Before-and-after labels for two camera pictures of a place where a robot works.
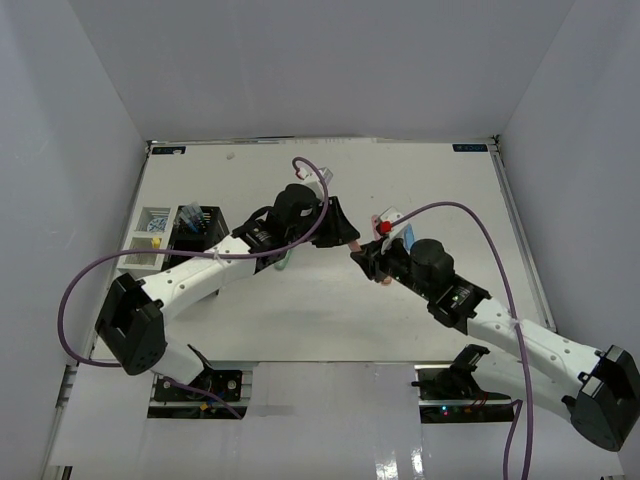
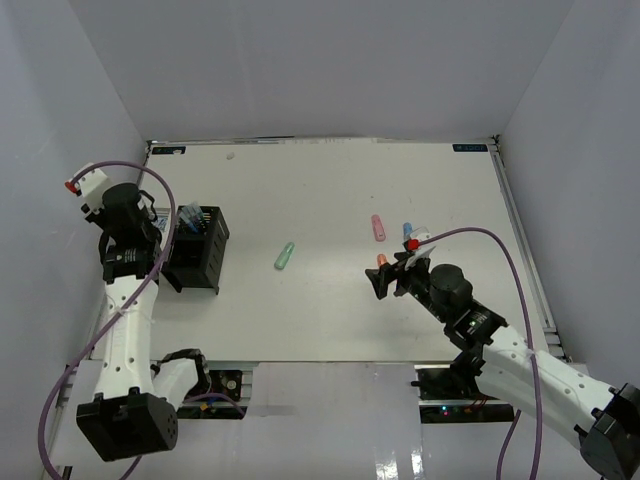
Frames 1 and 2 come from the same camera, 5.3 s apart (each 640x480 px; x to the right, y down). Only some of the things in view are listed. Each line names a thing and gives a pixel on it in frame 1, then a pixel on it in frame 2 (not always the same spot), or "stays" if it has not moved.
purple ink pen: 193,216 stays
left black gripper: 339,230 -> 109,233
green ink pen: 203,221 stays
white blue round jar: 157,225 stays
